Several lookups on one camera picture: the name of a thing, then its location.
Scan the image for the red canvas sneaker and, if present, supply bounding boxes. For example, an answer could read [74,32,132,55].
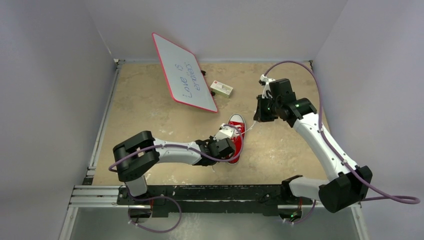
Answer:
[227,113,246,165]

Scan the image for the white shoelace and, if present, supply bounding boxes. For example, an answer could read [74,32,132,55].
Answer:
[224,121,257,165]

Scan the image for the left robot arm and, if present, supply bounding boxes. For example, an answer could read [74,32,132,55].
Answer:
[108,130,236,205]

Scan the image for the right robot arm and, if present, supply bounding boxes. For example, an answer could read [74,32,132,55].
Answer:
[253,75,373,213]

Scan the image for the small white green box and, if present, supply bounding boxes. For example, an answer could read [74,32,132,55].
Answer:
[210,81,234,98]

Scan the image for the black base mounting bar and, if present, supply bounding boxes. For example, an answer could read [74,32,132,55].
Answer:
[116,184,313,218]

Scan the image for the pink framed whiteboard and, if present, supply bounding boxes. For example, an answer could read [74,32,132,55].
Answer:
[151,32,218,113]

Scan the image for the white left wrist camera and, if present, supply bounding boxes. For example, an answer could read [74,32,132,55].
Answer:
[213,123,236,141]

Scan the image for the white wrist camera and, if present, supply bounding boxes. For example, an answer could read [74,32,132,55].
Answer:
[213,123,236,141]
[259,74,275,99]

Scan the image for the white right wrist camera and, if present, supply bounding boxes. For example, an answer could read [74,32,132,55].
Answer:
[259,74,275,99]

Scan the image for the aluminium rail frame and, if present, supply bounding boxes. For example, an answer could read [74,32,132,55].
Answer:
[57,59,363,240]

